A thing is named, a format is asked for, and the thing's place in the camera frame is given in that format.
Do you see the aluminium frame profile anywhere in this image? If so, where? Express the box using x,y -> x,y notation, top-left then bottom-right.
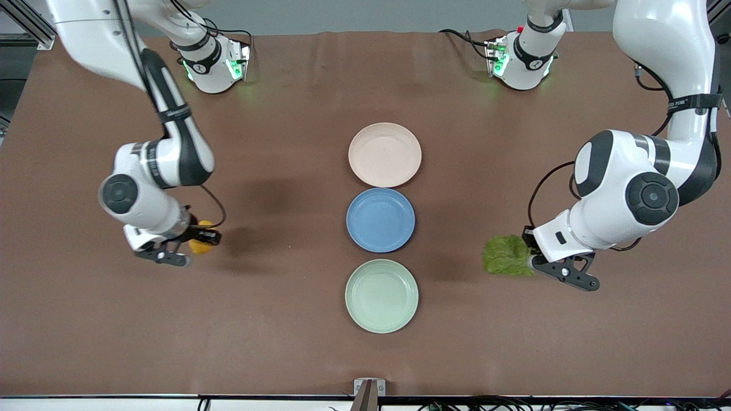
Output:
0,0 -> 58,51
707,0 -> 731,46

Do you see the black arm base cable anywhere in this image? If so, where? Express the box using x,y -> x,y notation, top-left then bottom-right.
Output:
439,28 -> 493,61
168,0 -> 255,55

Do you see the black left arm base cable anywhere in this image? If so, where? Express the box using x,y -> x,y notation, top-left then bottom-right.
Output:
439,28 -> 493,61

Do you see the green lettuce leaf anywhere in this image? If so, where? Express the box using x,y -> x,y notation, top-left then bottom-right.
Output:
483,235 -> 536,278

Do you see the brown table mat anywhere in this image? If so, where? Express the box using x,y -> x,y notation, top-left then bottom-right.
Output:
0,30 -> 731,398

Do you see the light green round plate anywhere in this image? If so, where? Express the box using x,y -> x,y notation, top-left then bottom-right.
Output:
344,259 -> 420,334

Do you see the yellow lemon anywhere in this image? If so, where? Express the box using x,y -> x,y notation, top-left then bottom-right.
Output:
188,220 -> 218,255

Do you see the black right arm base cable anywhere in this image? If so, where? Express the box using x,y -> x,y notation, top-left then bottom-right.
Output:
168,0 -> 255,55

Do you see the blue round plate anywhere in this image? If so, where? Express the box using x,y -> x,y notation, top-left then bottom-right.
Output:
346,188 -> 416,253

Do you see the black cable bundle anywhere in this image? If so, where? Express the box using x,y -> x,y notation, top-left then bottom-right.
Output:
417,393 -> 731,411

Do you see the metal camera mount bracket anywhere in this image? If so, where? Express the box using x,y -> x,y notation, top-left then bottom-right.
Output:
350,378 -> 387,411

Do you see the beige round plate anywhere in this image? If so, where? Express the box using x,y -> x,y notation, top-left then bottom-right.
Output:
348,122 -> 423,188

